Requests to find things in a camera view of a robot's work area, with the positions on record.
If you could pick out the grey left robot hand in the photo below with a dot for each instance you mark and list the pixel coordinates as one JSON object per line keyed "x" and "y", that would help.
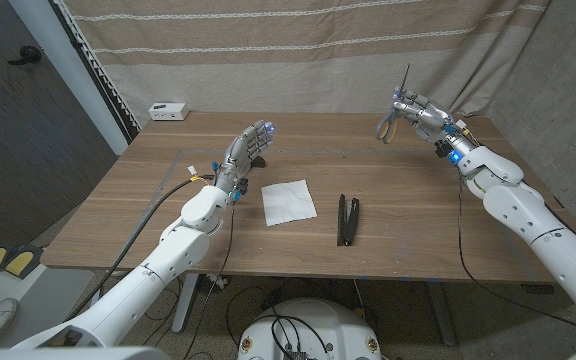
{"x": 240, "y": 152}

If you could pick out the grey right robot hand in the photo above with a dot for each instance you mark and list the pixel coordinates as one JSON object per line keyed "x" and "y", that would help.
{"x": 430, "y": 120}

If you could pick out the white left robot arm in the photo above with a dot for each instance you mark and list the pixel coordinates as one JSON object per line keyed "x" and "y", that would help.
{"x": 168, "y": 260}

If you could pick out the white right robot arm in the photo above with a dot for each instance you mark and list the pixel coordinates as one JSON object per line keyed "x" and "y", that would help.
{"x": 533, "y": 220}

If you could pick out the black game controller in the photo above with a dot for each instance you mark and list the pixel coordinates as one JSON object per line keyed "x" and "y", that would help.
{"x": 259, "y": 161}

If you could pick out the white tissue sheet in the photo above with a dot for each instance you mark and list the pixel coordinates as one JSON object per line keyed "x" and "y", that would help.
{"x": 288, "y": 202}

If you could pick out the black stapler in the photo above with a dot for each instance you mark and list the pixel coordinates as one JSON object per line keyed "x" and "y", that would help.
{"x": 341, "y": 220}

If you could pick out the white power strip box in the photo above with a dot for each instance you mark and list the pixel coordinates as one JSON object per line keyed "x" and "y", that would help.
{"x": 168, "y": 111}

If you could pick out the beige striped curtain backdrop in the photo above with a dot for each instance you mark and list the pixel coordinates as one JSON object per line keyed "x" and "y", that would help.
{"x": 293, "y": 65}

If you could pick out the black white floor brush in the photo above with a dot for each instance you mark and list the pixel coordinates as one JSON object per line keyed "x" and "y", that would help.
{"x": 218, "y": 282}

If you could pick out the white table leg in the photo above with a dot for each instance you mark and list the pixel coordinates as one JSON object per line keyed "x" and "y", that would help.
{"x": 185, "y": 300}

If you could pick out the grey table leg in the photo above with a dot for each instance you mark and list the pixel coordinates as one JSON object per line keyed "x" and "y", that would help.
{"x": 440, "y": 310}

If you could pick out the white robot torso base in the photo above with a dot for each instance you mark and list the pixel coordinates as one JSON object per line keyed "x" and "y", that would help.
{"x": 328, "y": 325}

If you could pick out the dark wooden door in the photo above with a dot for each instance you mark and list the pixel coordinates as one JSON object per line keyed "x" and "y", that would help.
{"x": 18, "y": 150}

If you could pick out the light grey floor platform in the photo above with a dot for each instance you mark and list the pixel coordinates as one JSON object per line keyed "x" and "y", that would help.
{"x": 55, "y": 280}

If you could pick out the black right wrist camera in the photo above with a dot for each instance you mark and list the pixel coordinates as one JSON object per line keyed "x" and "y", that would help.
{"x": 443, "y": 149}

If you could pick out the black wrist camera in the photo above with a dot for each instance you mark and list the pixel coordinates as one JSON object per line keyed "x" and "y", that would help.
{"x": 443, "y": 149}
{"x": 241, "y": 187}

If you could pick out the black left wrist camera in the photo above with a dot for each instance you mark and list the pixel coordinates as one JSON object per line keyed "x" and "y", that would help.
{"x": 241, "y": 187}

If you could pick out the white door frame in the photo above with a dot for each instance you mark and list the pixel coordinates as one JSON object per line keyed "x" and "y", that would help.
{"x": 67, "y": 65}

